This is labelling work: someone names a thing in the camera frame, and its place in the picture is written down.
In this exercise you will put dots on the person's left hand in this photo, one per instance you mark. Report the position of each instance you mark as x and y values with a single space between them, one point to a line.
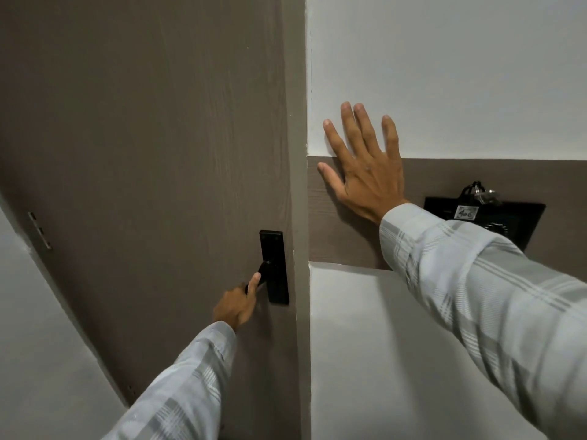
234 307

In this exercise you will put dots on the person's right hand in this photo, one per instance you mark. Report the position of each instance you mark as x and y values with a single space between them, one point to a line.
370 182

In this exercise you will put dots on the person's right middle finger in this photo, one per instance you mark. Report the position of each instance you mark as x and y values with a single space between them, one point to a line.
351 128

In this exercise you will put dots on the person's left thumb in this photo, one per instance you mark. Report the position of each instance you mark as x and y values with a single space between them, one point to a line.
254 285

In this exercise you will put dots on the person's right little finger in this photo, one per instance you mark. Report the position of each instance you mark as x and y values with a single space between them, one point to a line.
390 137

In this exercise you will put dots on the person's right thumb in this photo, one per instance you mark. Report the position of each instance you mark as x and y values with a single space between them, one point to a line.
331 176

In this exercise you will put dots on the person's right forearm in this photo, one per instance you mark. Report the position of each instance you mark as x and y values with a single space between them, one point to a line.
495 297

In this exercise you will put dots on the person's left forearm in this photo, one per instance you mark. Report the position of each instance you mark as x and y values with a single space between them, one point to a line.
183 389

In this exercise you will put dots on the black door lock plate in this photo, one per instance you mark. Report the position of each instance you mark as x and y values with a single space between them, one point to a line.
276 251

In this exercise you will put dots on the white key tag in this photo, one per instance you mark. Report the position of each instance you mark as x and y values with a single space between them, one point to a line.
466 212

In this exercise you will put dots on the brown wooden door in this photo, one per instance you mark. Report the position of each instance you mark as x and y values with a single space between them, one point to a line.
146 169

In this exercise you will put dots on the metal door hinge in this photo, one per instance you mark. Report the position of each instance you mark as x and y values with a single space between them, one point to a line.
40 230

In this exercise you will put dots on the grey-brown door frame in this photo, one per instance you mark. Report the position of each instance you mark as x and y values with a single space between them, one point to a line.
299 132

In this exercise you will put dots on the brown wall trim panel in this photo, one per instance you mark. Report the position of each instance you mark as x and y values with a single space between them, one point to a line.
458 178

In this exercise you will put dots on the black wall card holder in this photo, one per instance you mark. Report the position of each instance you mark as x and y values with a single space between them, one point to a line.
518 219

